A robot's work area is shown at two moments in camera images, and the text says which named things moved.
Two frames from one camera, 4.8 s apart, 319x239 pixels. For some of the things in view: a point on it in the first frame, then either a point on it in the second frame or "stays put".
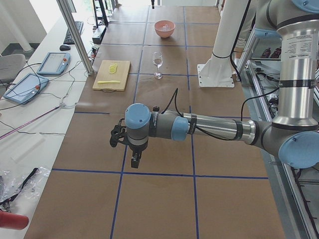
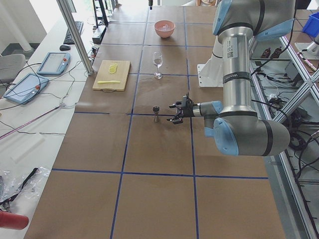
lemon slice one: (112, 69) stays put
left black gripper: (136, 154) to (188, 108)
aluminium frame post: (79, 42) stays put
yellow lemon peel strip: (99, 82) stays put
